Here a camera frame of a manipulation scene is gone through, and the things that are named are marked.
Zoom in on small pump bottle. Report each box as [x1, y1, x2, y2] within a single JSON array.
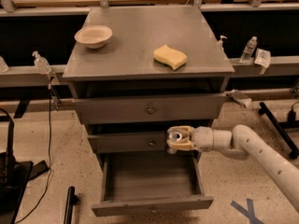
[[218, 35, 227, 50]]

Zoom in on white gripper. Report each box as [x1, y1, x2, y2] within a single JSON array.
[[166, 126, 232, 152]]

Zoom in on grey bottom drawer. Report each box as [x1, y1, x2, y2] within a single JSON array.
[[92, 150, 213, 217]]

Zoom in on clear bottle far left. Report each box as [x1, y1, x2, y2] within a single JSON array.
[[0, 56, 9, 73]]

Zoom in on black bar on floor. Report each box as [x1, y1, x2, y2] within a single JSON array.
[[64, 186, 78, 224]]

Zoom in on grey drawer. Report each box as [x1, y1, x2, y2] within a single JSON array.
[[92, 150, 213, 217], [74, 94, 226, 124], [88, 131, 168, 153]]

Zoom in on folded grey cloth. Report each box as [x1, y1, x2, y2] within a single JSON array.
[[226, 90, 251, 107]]

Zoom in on yellow sponge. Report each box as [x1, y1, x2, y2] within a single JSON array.
[[153, 45, 188, 71]]

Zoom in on white paper packet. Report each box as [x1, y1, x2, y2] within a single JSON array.
[[254, 49, 271, 68]]

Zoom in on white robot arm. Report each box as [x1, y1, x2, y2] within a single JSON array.
[[166, 125, 299, 212]]

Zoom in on grey top drawer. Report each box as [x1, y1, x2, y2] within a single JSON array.
[[74, 94, 226, 124]]

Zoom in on black cable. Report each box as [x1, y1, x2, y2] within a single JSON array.
[[14, 75, 54, 224]]

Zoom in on grey middle drawer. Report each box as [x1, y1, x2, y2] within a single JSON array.
[[88, 131, 168, 153]]

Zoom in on black monitor stand left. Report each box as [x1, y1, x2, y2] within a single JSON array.
[[0, 107, 50, 224]]

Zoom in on clear water bottle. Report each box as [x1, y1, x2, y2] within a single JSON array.
[[240, 36, 257, 63]]

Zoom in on black stand base right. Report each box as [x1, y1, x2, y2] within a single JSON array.
[[259, 102, 299, 160]]

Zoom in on white bowl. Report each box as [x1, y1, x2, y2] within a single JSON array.
[[75, 25, 112, 49]]

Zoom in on grey drawer cabinet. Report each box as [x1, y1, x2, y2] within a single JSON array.
[[62, 5, 235, 161]]

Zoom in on clear pump sanitizer bottle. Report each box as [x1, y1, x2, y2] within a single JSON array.
[[32, 50, 51, 75]]

